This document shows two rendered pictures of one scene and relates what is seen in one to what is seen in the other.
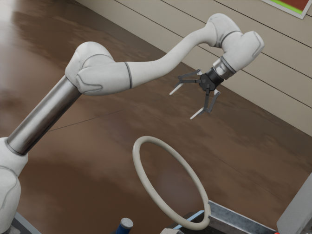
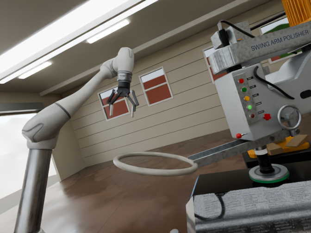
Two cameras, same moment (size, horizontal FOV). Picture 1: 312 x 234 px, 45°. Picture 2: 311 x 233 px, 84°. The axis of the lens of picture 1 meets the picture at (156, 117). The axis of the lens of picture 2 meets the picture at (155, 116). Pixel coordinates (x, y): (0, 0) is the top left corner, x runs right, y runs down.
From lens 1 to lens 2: 0.77 m
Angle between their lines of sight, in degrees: 23
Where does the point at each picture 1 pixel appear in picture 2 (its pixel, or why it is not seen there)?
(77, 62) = not seen: hidden behind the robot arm
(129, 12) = (113, 150)
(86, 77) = (26, 126)
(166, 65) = (83, 89)
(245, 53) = (125, 58)
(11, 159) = not seen: outside the picture
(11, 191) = not seen: outside the picture
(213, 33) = (105, 68)
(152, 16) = (122, 144)
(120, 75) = (52, 109)
